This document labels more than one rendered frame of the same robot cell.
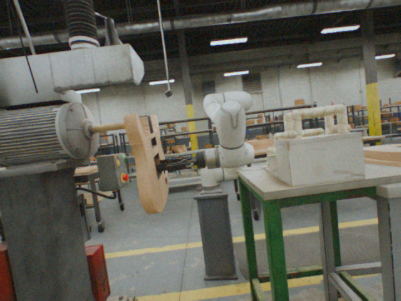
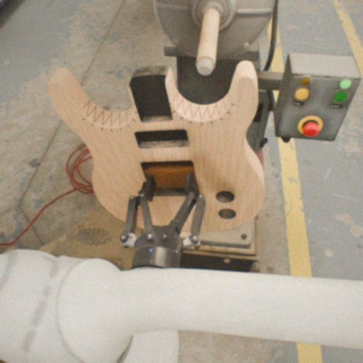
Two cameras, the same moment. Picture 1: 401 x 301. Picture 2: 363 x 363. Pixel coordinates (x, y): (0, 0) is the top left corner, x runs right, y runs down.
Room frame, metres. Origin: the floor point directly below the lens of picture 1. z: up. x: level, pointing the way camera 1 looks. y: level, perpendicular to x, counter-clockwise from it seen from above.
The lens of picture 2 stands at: (0.92, -0.23, 1.57)
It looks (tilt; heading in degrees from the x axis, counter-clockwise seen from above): 49 degrees down; 97
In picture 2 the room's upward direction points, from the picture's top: straight up
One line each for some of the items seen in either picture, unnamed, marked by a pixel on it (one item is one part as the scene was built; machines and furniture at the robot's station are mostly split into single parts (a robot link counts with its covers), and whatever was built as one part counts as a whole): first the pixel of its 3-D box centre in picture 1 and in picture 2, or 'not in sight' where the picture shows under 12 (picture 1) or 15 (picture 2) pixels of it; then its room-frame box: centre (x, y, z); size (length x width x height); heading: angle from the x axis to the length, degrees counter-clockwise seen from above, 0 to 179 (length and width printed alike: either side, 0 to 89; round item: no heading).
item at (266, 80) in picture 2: (94, 175); (277, 81); (1.07, 0.63, 1.02); 0.19 x 0.04 x 0.04; 1
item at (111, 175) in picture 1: (101, 178); (296, 92); (1.13, 0.63, 0.99); 0.24 x 0.21 x 0.26; 91
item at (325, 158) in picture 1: (316, 157); not in sight; (0.78, -0.44, 1.02); 0.27 x 0.15 x 0.17; 88
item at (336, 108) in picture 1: (318, 111); not in sight; (0.73, -0.44, 1.20); 0.20 x 0.03 x 0.03; 87
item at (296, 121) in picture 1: (297, 126); not in sight; (0.73, -0.35, 1.15); 0.03 x 0.03 x 0.09
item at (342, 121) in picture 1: (342, 121); not in sight; (0.73, -0.52, 1.15); 0.03 x 0.03 x 0.09
